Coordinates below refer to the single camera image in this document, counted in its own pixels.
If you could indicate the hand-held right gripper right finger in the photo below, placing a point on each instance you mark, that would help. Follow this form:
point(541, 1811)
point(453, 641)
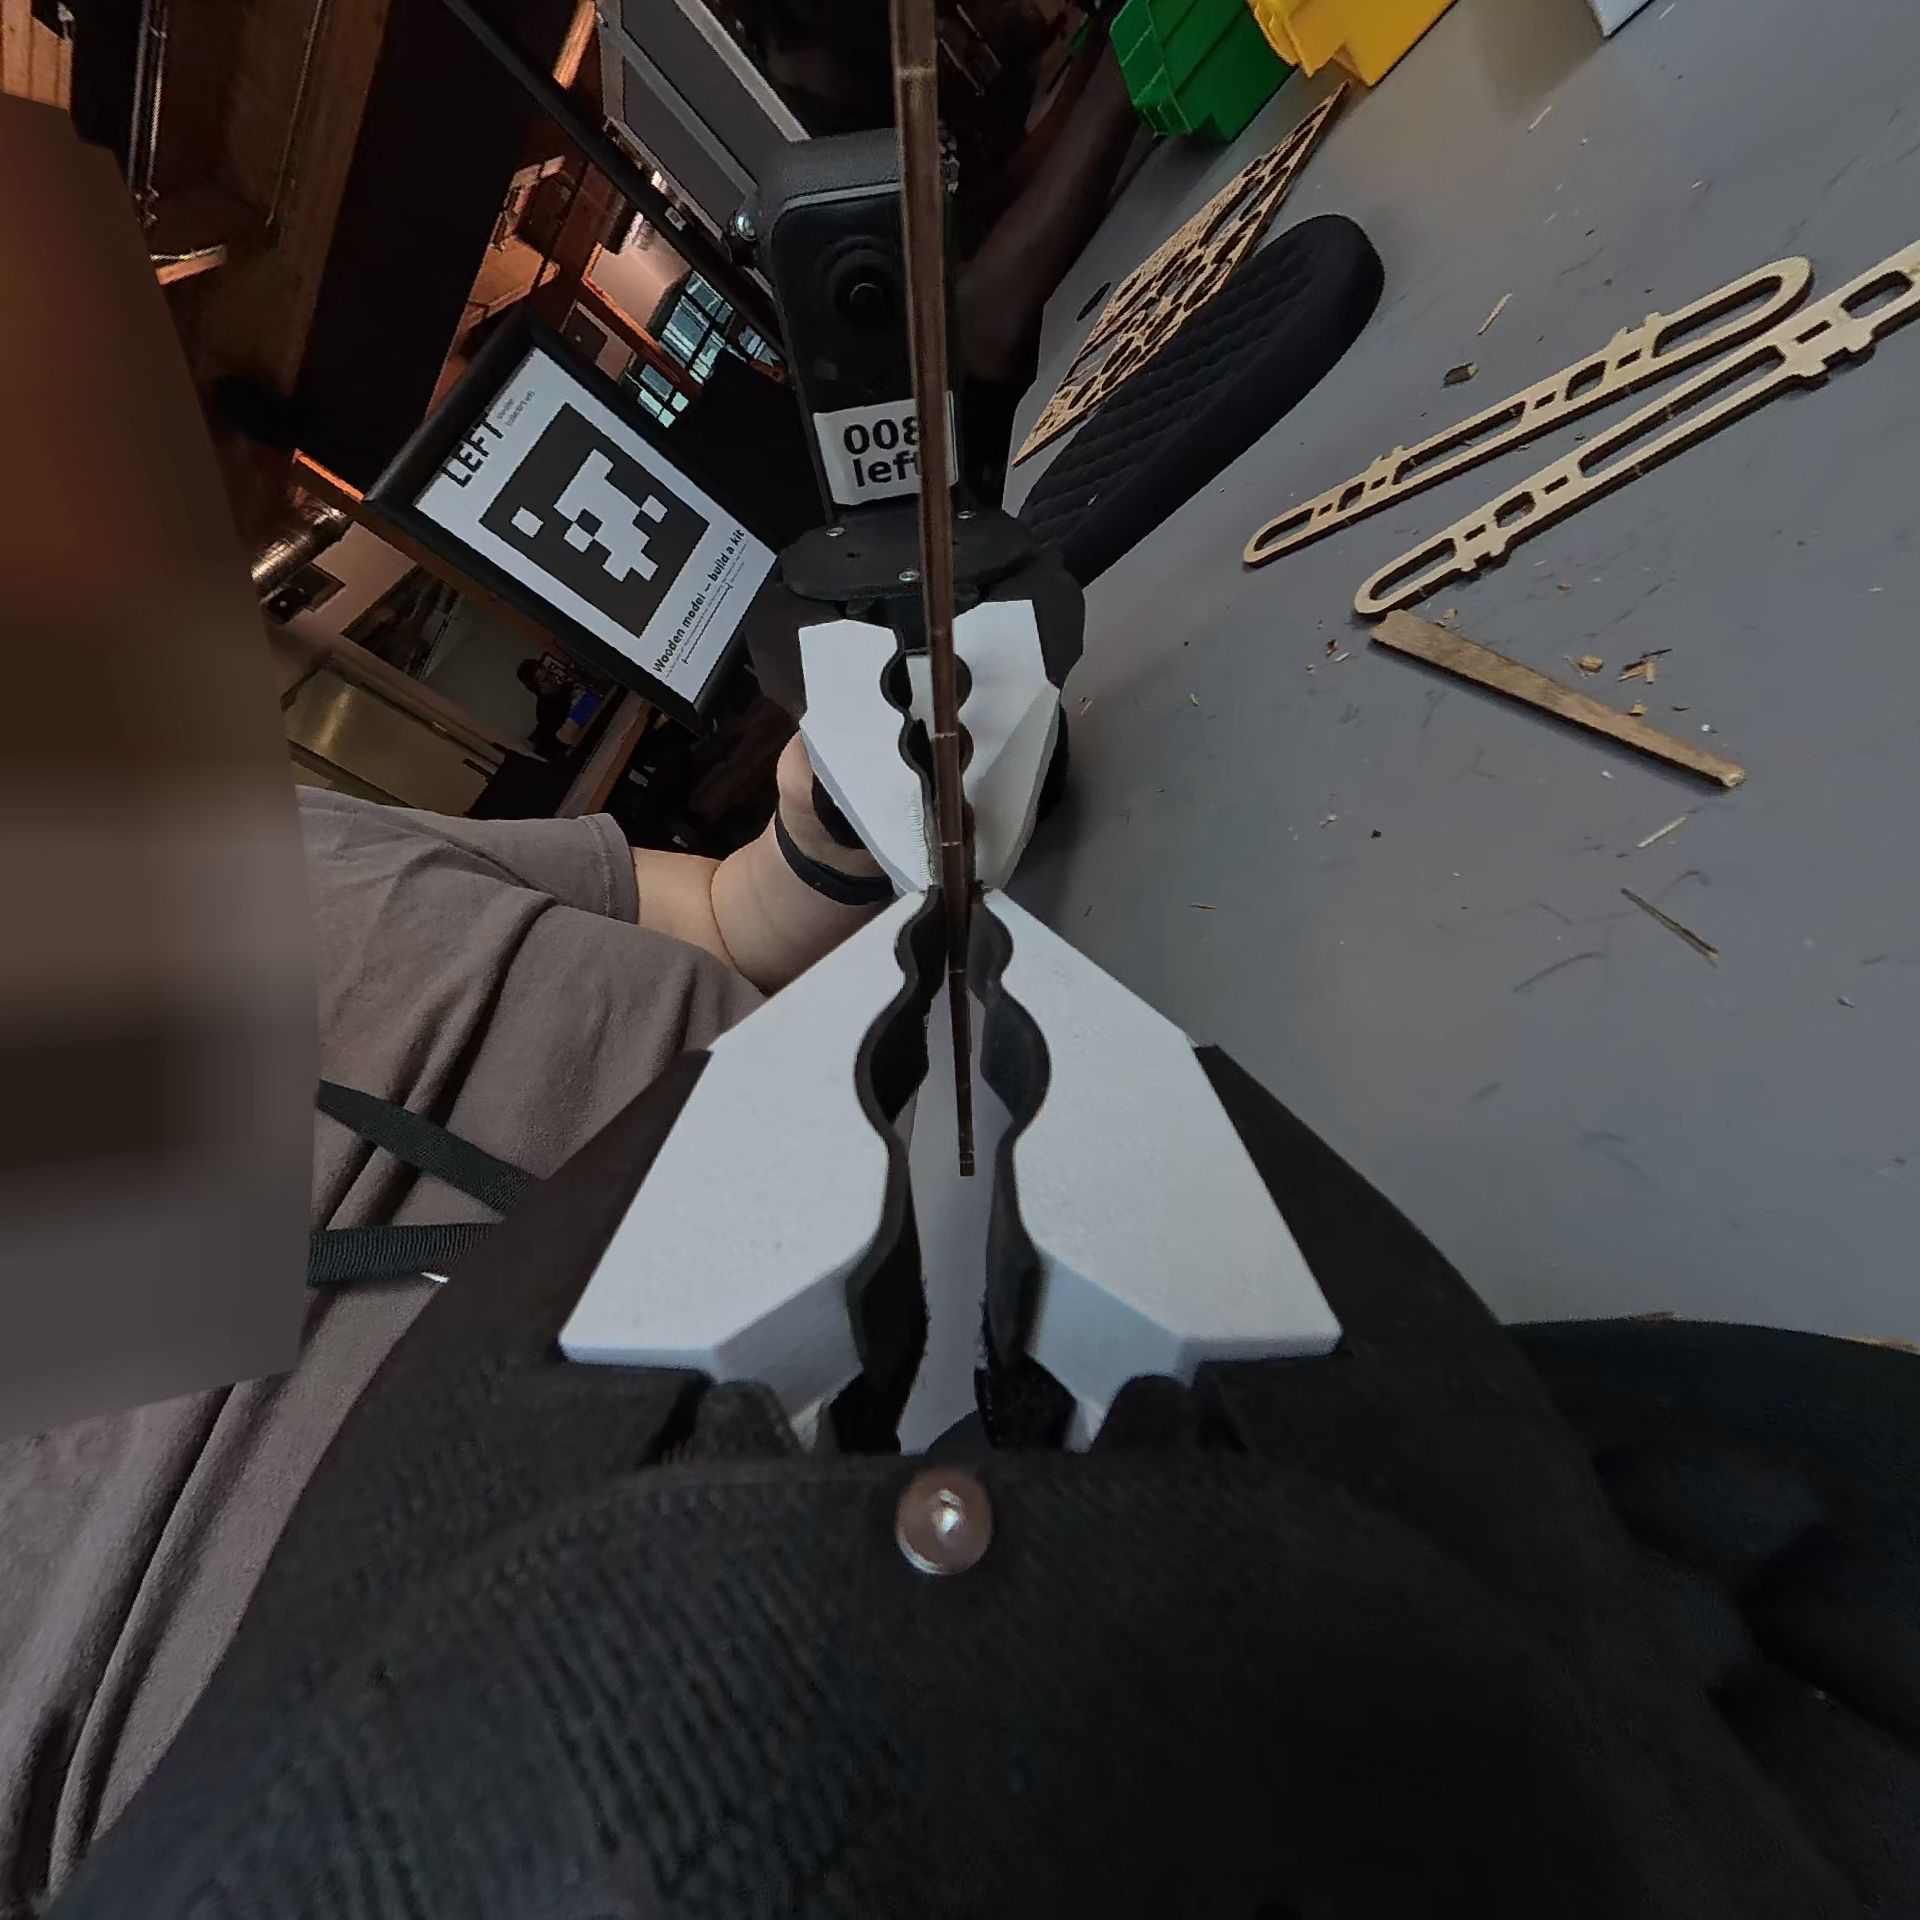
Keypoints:
point(1154, 1185)

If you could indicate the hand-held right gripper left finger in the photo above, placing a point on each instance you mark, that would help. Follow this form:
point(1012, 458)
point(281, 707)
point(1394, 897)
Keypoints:
point(733, 1200)

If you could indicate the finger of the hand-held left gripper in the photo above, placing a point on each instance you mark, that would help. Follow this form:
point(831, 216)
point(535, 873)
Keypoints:
point(849, 720)
point(1008, 705)

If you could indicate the laser-cut wooden parts sheet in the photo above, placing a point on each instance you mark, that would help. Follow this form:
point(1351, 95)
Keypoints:
point(933, 450)
point(1101, 383)

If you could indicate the person's left forearm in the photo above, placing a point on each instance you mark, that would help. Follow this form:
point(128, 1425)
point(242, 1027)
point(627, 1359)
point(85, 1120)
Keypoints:
point(780, 930)

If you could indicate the person's left hand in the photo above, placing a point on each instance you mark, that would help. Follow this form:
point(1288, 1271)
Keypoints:
point(803, 796)

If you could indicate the framed left marker sign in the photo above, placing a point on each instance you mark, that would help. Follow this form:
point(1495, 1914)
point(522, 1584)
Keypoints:
point(586, 517)

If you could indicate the black quilted cushion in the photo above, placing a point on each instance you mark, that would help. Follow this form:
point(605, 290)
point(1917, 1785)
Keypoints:
point(1244, 388)

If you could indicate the green storage bin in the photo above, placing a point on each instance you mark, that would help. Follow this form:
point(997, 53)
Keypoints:
point(1185, 76)

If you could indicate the tapered wooden stick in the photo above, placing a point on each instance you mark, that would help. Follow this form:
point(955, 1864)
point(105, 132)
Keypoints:
point(1560, 697)

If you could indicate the thin wood sliver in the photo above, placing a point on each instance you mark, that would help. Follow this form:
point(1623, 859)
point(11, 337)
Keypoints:
point(1668, 923)

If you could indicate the yellow storage bin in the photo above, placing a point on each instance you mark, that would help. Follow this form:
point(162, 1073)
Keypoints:
point(1348, 29)

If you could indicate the scattered wood chips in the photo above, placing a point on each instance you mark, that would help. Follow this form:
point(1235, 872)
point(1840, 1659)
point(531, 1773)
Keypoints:
point(1641, 668)

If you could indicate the slotted wooden strip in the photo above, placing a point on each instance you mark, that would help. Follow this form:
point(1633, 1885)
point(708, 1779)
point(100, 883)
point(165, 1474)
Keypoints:
point(1842, 338)
point(1620, 360)

